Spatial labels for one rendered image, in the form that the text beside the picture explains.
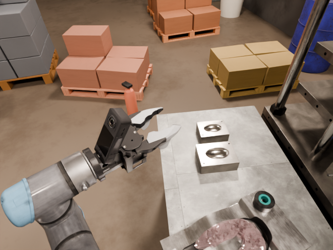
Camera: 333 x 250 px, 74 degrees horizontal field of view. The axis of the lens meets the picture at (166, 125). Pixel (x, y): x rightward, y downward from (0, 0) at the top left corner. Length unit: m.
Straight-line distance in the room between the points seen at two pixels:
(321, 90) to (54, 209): 1.45
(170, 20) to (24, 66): 2.55
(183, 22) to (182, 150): 3.53
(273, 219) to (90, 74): 2.62
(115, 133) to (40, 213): 0.19
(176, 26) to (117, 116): 4.19
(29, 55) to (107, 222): 2.58
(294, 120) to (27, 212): 1.55
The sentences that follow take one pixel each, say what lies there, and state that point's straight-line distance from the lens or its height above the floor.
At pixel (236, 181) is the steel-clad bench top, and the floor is 0.80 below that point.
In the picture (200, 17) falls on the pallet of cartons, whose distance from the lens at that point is 4.69.
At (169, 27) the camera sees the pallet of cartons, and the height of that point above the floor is 0.28.
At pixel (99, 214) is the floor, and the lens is 2.08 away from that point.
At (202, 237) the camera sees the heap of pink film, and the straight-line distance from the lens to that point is 0.97.
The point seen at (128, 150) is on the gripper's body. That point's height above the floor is 1.46.
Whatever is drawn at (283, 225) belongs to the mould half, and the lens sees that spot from 1.05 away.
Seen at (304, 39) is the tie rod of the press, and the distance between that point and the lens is 1.45.
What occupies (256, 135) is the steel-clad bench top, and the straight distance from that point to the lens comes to 1.47.
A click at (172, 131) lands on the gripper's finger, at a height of 1.46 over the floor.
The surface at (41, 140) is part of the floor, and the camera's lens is 2.88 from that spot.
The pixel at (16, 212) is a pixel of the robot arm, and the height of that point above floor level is 1.46.
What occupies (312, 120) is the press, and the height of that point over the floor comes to 0.79.
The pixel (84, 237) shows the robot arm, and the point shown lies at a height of 1.37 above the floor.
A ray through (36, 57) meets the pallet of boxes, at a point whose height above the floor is 0.43.
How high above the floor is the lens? 1.80
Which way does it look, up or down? 44 degrees down
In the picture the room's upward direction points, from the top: 3 degrees counter-clockwise
